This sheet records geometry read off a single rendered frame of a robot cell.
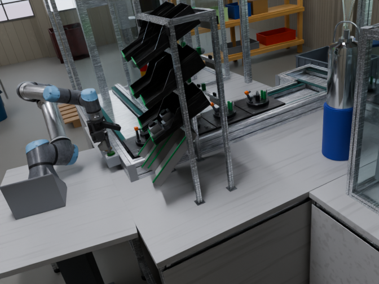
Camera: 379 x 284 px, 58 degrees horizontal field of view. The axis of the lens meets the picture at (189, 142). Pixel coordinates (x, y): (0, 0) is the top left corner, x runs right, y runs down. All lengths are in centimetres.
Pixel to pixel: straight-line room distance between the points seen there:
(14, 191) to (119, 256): 115
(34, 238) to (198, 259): 73
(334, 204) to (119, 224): 92
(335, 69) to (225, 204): 76
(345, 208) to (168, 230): 72
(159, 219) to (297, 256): 71
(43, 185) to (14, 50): 892
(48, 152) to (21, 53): 871
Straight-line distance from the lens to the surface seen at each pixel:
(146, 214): 158
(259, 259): 167
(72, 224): 168
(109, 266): 266
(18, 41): 1048
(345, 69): 164
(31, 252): 165
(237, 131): 199
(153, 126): 140
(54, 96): 177
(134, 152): 186
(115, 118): 248
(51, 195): 178
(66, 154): 194
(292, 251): 179
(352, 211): 154
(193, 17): 129
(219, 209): 153
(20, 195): 180
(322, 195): 160
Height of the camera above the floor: 184
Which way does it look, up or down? 28 degrees down
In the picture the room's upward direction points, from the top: 9 degrees counter-clockwise
